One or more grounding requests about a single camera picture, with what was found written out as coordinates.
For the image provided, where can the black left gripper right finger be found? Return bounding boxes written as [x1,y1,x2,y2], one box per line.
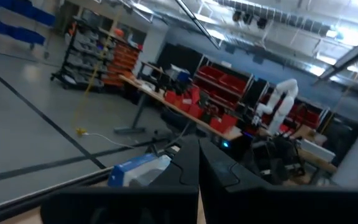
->
[199,138,358,224]

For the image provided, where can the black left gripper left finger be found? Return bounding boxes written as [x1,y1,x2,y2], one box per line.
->
[40,136,201,224]

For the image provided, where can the blue cardboard box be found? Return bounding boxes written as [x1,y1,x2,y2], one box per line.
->
[108,152,172,188]

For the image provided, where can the red storage bin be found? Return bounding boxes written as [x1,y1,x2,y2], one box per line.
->
[209,113,239,134]

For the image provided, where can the white box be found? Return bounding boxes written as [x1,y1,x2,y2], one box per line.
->
[299,139,336,163]

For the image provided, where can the long wooden workbench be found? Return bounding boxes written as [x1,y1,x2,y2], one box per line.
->
[113,73,244,142]

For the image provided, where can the black shelf with red bins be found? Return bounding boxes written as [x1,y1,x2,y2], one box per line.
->
[193,61,255,109]

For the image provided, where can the storage rack with bins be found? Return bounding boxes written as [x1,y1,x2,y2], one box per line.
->
[50,17,143,93]

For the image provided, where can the white floor cable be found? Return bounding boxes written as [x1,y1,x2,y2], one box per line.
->
[83,131,137,150]

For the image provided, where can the black wall panel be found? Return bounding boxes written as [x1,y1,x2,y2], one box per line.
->
[156,41,205,76]

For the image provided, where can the yellow hanging cord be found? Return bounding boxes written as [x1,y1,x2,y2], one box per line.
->
[72,18,121,138]

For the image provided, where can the black frame bar with lights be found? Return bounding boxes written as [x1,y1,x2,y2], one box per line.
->
[313,29,358,85]
[173,0,223,50]

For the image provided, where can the blue wall bins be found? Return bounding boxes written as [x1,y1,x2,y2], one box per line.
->
[0,0,57,46]

